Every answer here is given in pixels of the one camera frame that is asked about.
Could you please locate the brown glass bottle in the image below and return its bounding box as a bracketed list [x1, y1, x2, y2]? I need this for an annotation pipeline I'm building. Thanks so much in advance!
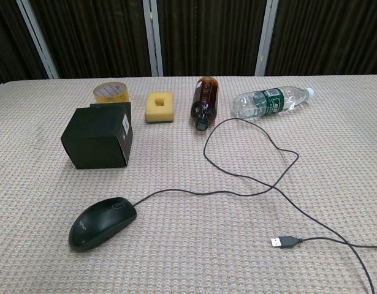
[190, 77, 220, 133]

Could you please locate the yellow sponge with square hole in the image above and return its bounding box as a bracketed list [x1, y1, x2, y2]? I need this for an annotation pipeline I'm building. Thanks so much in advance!
[145, 92, 175, 125]

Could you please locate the patterned beige tablecloth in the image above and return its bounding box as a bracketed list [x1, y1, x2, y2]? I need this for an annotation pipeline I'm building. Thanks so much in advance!
[0, 74, 377, 294]

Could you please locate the clear plastic water bottle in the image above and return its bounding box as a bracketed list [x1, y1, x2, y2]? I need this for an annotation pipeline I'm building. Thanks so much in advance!
[232, 87, 316, 119]

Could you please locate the black cardboard box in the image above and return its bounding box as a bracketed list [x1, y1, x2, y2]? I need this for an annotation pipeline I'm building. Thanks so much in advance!
[60, 102, 134, 170]

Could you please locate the yellow packing tape roll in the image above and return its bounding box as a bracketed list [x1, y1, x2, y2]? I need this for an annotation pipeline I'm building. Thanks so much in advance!
[93, 81, 131, 105]

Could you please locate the dark ribbed partition panel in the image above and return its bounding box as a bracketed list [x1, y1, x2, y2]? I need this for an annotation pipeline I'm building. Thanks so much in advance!
[156, 0, 268, 77]
[28, 0, 153, 79]
[0, 0, 50, 88]
[265, 0, 377, 76]

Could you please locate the grey partition frame post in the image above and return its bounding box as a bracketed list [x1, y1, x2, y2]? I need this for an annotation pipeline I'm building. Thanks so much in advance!
[143, 0, 164, 77]
[254, 0, 280, 77]
[16, 0, 60, 79]

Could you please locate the black wired computer mouse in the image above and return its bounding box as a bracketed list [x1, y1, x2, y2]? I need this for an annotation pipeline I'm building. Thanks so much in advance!
[68, 197, 137, 252]

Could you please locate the black mouse cable with USB plug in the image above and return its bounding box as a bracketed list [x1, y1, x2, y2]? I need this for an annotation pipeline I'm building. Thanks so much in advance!
[133, 117, 376, 294]

